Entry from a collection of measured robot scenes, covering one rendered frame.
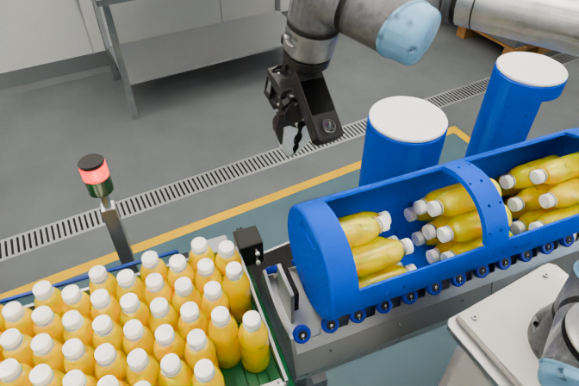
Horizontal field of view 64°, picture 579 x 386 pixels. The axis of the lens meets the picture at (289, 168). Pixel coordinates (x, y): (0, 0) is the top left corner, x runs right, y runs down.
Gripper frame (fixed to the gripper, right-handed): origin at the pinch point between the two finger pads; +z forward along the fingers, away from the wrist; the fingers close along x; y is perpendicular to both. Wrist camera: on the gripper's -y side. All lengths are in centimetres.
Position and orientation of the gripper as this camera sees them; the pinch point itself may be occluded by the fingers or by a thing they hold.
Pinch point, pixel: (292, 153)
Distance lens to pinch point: 81.4
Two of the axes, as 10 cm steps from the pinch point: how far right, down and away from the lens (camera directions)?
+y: -4.2, -7.3, 5.5
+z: -1.5, 6.5, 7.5
